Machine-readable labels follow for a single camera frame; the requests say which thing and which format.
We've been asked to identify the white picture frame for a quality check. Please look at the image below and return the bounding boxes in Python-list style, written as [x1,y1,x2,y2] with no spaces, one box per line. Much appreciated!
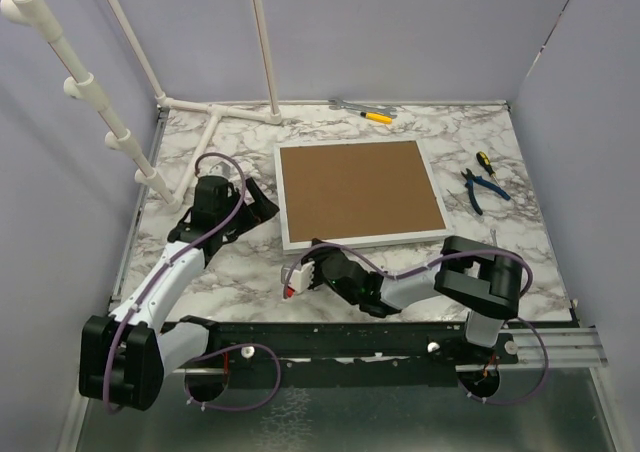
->
[273,138,453,254]

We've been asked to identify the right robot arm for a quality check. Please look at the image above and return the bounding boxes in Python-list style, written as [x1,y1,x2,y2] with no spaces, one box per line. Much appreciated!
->
[302,236,533,363]

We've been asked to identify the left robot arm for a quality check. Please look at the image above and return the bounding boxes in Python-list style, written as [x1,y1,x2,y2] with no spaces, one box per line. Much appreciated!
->
[78,176,279,410]

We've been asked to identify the silver wrench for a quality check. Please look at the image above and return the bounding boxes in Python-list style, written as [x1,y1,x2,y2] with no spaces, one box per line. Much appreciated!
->
[329,98,397,120]

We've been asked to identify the yellow utility knife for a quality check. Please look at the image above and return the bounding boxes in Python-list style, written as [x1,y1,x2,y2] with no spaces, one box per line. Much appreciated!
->
[360,112,392,124]

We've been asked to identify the black yellow screwdriver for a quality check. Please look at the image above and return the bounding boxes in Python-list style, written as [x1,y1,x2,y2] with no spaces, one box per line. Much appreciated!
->
[475,151,495,178]

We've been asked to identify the white PVC pipe rack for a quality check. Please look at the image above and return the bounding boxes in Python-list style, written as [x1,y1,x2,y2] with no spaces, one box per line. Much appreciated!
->
[0,0,285,213]

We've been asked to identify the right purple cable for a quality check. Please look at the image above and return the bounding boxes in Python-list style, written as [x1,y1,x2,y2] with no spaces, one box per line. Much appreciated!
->
[282,241,551,408]

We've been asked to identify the purple cable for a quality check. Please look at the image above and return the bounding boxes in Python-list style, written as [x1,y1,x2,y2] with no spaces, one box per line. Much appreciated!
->
[282,241,551,408]
[102,151,281,416]

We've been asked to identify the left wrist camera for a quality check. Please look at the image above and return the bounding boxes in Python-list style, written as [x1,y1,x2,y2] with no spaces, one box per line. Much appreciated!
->
[207,161,235,179]

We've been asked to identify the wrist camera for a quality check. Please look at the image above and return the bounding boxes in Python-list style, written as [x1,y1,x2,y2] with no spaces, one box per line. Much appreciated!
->
[207,161,235,179]
[281,259,315,299]

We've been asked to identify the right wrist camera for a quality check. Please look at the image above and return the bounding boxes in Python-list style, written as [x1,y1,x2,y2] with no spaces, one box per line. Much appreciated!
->
[281,259,315,299]

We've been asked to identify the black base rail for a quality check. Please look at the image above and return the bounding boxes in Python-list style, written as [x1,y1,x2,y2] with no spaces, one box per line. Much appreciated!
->
[186,322,518,388]

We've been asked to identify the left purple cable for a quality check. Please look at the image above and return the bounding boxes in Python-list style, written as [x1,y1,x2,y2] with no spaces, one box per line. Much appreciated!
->
[102,151,281,416]

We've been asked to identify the blue handled pliers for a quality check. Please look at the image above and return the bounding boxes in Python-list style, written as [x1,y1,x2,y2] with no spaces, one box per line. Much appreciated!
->
[460,168,512,216]

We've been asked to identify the aluminium extrusion rail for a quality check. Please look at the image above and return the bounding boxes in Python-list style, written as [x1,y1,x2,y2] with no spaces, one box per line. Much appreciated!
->
[457,327,610,373]

